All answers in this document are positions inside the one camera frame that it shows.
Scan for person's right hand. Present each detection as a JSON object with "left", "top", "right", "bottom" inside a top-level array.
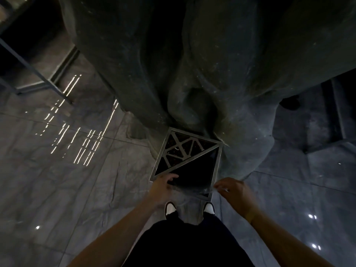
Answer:
[{"left": 213, "top": 177, "right": 261, "bottom": 218}]

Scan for person's left hand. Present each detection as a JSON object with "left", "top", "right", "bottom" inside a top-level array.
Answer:
[{"left": 149, "top": 173, "right": 180, "bottom": 205}]

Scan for large dark grey plastic cover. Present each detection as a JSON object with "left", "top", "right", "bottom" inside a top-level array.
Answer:
[{"left": 58, "top": 0, "right": 356, "bottom": 199}]

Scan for person's right forearm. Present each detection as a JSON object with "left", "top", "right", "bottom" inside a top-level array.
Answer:
[{"left": 245, "top": 206, "right": 335, "bottom": 267}]

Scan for person's left forearm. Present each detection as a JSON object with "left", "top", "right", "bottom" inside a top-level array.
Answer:
[{"left": 67, "top": 195, "right": 167, "bottom": 267}]

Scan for person's left white shoe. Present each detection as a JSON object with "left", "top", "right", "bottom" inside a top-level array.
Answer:
[{"left": 165, "top": 201, "right": 177, "bottom": 220}]

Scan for person's black trousers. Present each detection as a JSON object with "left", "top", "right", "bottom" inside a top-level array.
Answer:
[{"left": 122, "top": 211, "right": 252, "bottom": 267}]

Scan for square metal patterned frame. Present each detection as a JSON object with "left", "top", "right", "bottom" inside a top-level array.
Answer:
[{"left": 149, "top": 127, "right": 224, "bottom": 201}]

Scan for dark metal frame stand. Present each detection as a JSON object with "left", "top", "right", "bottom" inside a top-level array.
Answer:
[{"left": 303, "top": 77, "right": 356, "bottom": 154}]

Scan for dark metal frame rack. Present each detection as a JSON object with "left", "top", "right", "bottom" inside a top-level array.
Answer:
[{"left": 0, "top": 0, "right": 81, "bottom": 105}]

